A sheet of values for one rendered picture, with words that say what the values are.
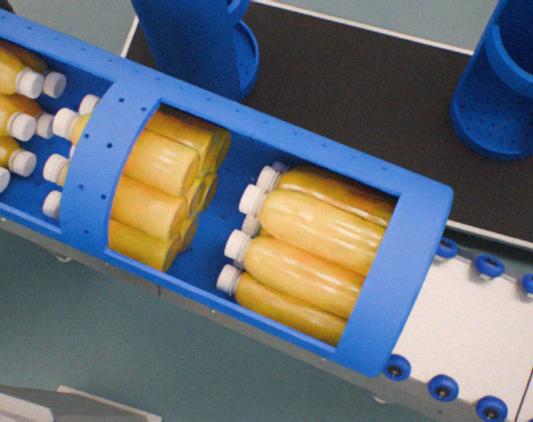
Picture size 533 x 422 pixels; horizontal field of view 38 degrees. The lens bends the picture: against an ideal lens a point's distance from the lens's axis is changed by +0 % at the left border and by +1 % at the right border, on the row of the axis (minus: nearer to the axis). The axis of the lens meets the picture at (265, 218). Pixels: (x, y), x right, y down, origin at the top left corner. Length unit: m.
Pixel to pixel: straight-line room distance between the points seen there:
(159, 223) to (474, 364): 0.54
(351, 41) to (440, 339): 1.21
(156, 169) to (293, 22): 1.32
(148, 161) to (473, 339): 0.58
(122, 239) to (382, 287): 0.39
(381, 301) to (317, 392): 1.22
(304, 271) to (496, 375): 0.39
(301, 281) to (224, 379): 1.17
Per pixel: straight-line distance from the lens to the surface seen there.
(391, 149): 2.13
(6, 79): 1.20
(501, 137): 2.19
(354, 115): 2.16
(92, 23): 2.54
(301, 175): 1.06
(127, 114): 1.01
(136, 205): 1.05
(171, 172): 1.01
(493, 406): 1.20
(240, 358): 2.15
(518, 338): 1.27
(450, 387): 1.18
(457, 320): 1.25
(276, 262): 1.01
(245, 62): 2.22
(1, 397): 1.22
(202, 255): 1.20
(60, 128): 1.09
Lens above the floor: 2.14
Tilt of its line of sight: 75 degrees down
